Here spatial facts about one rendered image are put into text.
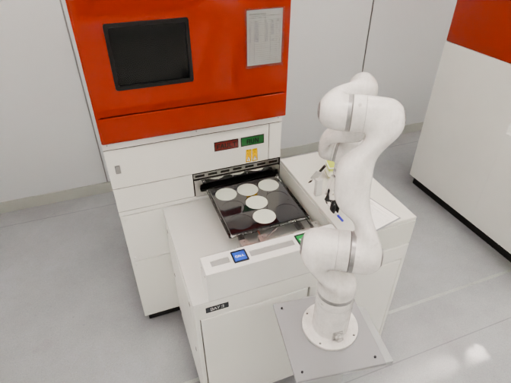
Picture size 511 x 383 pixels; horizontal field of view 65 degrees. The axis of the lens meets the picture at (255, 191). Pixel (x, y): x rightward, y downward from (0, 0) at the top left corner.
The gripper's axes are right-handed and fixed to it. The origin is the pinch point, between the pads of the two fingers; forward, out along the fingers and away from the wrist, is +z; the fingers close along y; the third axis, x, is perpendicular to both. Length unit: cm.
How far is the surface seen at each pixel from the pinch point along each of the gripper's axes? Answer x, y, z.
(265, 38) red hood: -43, 20, -56
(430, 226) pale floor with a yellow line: -61, -142, 85
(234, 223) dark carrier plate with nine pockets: -16.5, 37.0, 14.0
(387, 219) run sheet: 11.7, -18.2, 1.0
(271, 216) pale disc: -15.1, 20.7, 12.2
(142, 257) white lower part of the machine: -49, 73, 54
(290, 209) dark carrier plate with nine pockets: -16.5, 10.5, 11.1
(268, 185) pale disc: -37.7, 12.5, 11.3
